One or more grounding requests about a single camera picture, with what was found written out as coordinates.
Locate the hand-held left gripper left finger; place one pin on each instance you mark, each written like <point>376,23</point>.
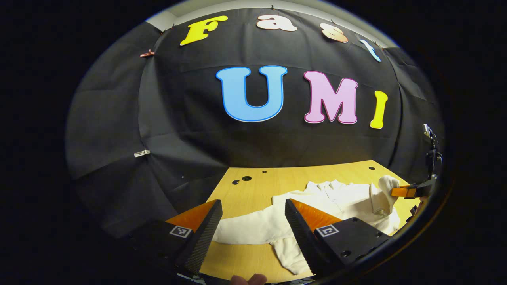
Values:
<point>200,241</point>

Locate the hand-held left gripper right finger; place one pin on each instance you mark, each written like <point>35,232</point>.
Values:
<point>305,241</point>

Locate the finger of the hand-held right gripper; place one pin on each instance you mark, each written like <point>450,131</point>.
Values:
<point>424,190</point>

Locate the white garment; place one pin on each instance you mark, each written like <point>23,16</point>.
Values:
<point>253,227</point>

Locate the white cloth clip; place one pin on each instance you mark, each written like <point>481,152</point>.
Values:
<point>141,153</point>

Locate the black backdrop cloth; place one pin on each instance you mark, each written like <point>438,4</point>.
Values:
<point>190,111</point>

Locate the red cloth clip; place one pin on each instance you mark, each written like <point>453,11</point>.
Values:
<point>147,53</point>

